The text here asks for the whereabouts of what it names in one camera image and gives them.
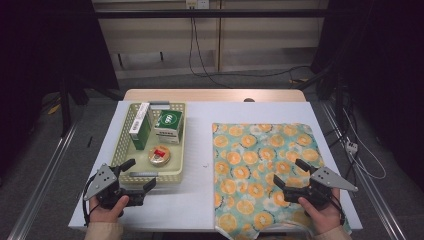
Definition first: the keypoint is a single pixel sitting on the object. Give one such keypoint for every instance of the metal floor rail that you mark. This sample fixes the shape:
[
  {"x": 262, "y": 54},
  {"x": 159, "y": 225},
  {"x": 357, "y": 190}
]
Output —
[
  {"x": 380, "y": 203},
  {"x": 39, "y": 191}
]

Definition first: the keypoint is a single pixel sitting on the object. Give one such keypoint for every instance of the person's left hand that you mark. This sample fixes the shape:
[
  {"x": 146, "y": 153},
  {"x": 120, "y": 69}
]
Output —
[{"x": 106, "y": 215}]

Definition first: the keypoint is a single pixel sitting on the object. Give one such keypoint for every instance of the round tin with red label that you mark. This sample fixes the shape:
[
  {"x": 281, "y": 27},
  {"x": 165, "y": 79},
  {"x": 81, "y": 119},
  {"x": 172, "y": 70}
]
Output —
[{"x": 159, "y": 156}]

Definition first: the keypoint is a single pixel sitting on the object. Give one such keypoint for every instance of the person's right hand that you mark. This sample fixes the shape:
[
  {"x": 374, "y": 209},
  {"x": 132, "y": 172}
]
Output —
[{"x": 323, "y": 218}]

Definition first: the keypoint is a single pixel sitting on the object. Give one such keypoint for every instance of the white wall socket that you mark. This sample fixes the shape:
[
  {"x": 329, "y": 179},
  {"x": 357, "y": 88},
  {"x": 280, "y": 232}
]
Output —
[{"x": 197, "y": 4}]

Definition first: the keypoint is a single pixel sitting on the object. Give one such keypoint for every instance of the black metal stand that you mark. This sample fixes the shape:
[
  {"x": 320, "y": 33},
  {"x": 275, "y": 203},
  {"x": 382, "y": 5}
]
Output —
[
  {"x": 339, "y": 100},
  {"x": 65, "y": 110}
]

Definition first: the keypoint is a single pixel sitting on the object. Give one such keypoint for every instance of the orange print fabric bag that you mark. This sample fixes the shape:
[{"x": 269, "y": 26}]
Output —
[{"x": 250, "y": 156}]

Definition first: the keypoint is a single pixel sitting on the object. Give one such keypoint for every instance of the white power strip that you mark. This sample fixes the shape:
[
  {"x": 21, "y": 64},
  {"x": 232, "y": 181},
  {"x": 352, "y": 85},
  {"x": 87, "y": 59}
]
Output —
[{"x": 351, "y": 146}]

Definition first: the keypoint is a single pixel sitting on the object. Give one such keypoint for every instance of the tall green white box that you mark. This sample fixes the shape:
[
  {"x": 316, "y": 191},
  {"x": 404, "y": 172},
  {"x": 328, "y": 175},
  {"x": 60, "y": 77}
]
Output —
[{"x": 141, "y": 128}]

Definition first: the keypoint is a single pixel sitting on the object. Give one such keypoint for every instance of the pale green plastic basket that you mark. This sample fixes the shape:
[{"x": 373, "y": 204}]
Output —
[{"x": 140, "y": 157}]

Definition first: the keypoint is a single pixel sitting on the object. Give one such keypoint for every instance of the square green white box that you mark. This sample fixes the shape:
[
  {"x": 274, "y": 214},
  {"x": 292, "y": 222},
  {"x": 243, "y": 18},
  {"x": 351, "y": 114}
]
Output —
[{"x": 168, "y": 124}]

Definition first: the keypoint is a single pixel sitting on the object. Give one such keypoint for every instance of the small black stick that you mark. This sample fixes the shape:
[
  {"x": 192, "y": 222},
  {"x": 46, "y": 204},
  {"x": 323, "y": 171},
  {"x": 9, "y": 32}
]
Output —
[{"x": 89, "y": 141}]

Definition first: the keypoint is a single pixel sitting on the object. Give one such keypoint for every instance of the white table cover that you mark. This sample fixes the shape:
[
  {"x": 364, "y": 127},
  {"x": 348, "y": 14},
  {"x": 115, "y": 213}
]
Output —
[{"x": 196, "y": 200}]

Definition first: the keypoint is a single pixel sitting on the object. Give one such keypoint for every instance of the dark curtain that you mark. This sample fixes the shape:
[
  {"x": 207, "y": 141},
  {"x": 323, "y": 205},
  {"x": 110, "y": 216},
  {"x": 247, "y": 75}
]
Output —
[
  {"x": 33, "y": 50},
  {"x": 393, "y": 66}
]

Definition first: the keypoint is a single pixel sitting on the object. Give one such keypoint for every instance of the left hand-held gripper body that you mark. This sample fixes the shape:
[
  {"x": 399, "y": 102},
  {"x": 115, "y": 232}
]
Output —
[{"x": 106, "y": 186}]

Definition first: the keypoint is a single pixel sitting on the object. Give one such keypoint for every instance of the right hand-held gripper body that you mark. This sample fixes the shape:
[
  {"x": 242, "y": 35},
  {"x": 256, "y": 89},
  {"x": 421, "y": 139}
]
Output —
[{"x": 320, "y": 191}]

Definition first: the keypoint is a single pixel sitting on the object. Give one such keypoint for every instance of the black horizontal bar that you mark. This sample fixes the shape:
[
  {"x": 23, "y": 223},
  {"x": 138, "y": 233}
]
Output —
[{"x": 213, "y": 13}]

